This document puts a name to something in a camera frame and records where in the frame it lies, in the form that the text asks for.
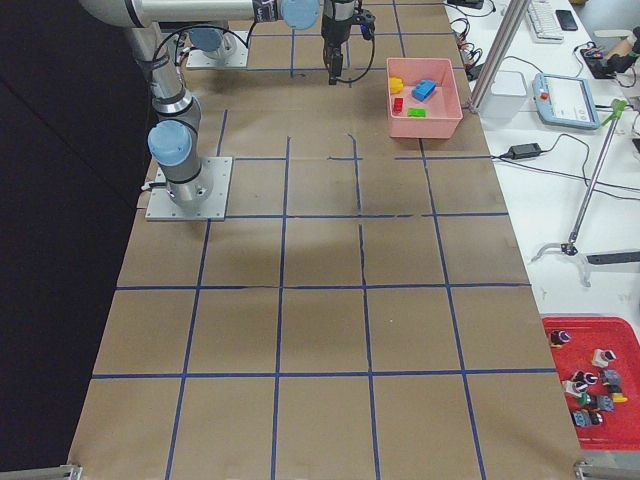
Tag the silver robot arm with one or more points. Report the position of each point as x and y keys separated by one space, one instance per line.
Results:
x=213 y=43
x=173 y=141

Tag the black power adapter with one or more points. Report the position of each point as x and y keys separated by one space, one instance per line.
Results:
x=524 y=151

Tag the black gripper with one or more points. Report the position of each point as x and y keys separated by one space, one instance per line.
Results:
x=333 y=28

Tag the white plastic container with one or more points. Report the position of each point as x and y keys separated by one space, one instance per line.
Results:
x=506 y=96

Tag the teach pendant tablet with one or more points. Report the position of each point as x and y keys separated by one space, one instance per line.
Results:
x=565 y=101

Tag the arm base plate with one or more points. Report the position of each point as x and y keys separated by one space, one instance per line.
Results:
x=197 y=61
x=203 y=198

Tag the yellow toy block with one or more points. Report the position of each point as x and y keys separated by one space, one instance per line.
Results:
x=396 y=85

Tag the metal grabber stick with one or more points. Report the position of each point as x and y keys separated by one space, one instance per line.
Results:
x=568 y=248

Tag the black smartphone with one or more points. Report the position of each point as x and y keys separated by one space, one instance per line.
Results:
x=566 y=20

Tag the green toy block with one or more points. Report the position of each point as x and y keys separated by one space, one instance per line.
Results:
x=416 y=112

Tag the blue toy block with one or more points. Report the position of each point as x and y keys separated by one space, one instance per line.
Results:
x=423 y=89

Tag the white keyboard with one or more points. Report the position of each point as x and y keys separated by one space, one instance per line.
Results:
x=542 y=23

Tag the pink plastic box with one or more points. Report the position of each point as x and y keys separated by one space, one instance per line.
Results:
x=443 y=107

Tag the aluminium profile post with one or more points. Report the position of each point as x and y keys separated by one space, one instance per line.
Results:
x=505 y=34

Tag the red parts tray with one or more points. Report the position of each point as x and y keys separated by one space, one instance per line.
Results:
x=597 y=361

